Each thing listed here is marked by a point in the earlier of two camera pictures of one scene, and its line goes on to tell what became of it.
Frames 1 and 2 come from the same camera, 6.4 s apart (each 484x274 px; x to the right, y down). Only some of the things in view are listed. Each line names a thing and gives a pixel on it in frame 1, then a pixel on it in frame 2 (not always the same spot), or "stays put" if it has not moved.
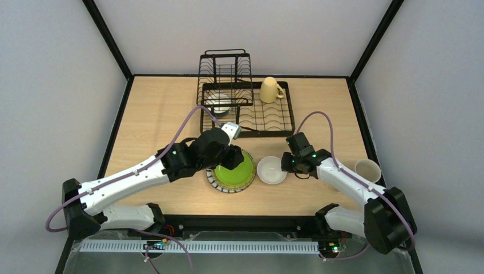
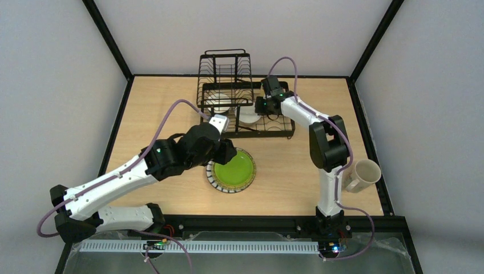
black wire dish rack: x=262 y=109 stays put
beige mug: x=368 y=170 stays put
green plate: x=209 y=172 stays put
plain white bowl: x=269 y=170 -> x=247 y=115
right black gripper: x=286 y=161 -> x=261 y=107
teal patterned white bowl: x=219 y=104 stays put
